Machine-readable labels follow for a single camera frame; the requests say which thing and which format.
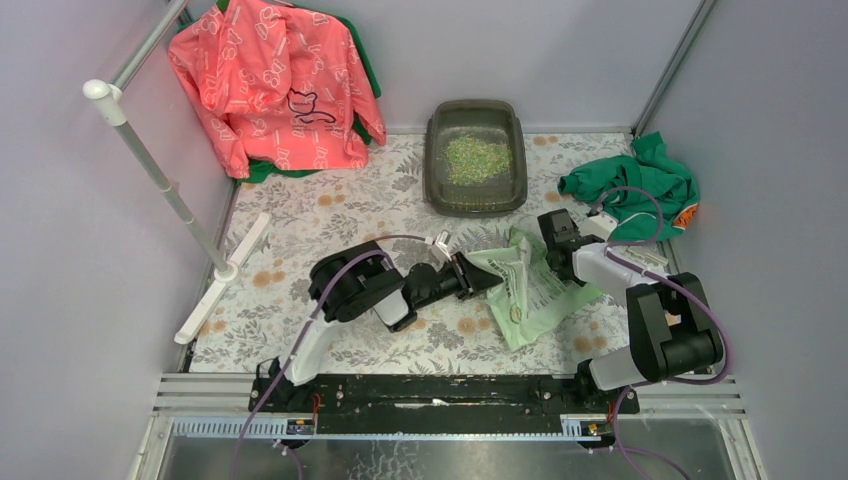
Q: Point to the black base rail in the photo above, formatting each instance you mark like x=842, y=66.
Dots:
x=350, y=404

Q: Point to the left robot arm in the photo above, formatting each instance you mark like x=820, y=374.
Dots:
x=363, y=279

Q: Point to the pink hooded jacket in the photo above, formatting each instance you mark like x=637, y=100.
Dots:
x=278, y=86

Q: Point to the beige bag sealing clip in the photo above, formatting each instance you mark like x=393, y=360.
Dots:
x=648, y=256

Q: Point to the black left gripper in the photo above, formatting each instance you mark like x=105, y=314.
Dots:
x=460, y=277

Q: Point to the floral patterned mat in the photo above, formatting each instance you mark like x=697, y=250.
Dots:
x=318, y=215

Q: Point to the white clothes rack pole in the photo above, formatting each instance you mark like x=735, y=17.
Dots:
x=226, y=270

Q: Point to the grey plastic litter box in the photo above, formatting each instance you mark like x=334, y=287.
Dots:
x=488, y=119

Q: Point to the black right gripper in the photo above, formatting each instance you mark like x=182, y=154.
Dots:
x=575, y=281

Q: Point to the green garment behind jacket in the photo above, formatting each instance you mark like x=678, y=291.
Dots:
x=305, y=169

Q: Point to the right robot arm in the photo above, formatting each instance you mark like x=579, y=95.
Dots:
x=670, y=329

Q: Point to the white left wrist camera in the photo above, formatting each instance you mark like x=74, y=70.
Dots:
x=440, y=246

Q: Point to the green cat litter pile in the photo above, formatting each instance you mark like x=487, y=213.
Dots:
x=472, y=161

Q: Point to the green cat litter bag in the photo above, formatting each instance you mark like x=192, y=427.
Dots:
x=531, y=300

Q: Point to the crumpled green garment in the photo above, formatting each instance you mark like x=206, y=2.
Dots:
x=648, y=194

